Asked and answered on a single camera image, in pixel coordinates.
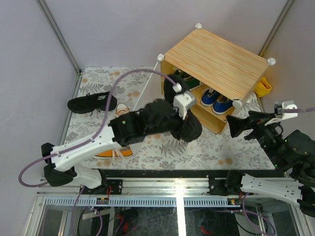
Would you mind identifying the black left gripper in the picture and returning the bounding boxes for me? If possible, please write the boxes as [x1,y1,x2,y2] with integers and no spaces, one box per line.
[146,103,195,140]

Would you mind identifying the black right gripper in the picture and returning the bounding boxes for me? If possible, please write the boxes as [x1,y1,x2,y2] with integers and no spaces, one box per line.
[224,109,284,168]

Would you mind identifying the blue sneaker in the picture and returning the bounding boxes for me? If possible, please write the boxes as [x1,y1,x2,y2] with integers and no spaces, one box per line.
[212,95,233,115]
[201,88,221,107]

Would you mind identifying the white cabinet door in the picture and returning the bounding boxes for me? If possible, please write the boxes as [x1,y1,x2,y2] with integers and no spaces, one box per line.
[133,73,162,111]

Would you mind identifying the green sneaker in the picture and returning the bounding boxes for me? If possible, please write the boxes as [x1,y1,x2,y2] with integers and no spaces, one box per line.
[184,76,204,91]
[173,69,183,76]

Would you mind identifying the wooden shoe cabinet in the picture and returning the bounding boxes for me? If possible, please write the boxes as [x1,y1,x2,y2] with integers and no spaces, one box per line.
[157,23,276,134]

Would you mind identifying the black shoe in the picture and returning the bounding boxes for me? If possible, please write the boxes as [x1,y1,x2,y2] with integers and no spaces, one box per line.
[163,74,202,142]
[67,92,109,114]

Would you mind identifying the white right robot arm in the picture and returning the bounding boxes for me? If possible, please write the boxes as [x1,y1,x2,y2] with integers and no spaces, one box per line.
[224,111,315,217]

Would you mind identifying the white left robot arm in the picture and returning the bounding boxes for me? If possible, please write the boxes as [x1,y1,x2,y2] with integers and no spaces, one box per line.
[44,99,188,194]

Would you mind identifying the orange sneaker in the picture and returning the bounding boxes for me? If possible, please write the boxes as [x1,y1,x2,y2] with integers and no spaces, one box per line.
[94,146,133,163]
[115,103,130,117]

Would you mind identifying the yellow plastic bin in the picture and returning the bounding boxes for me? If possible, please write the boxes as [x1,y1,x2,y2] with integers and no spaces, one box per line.
[254,77,272,98]

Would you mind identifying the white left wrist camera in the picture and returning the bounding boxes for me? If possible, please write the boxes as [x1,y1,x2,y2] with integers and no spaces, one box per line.
[173,83,197,120]

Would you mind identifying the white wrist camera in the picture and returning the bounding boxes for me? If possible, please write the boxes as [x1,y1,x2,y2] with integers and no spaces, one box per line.
[265,100,298,126]
[173,83,197,120]

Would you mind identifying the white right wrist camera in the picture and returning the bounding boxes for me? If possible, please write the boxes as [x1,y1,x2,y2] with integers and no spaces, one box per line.
[265,100,298,126]

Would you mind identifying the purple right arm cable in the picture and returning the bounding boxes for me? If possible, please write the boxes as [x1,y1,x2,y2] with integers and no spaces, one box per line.
[283,107,315,114]

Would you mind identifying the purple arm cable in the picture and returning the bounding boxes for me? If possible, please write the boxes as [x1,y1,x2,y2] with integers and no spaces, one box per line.
[283,107,315,114]
[18,68,179,236]

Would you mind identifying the aluminium rail frame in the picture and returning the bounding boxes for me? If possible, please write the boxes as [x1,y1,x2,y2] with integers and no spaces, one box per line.
[38,177,247,200]

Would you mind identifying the grey slotted cable duct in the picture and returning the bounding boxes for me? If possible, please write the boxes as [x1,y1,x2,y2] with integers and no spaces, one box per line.
[46,197,241,207]

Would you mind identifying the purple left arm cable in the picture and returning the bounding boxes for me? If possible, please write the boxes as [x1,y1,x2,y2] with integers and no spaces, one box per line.
[18,68,179,236]

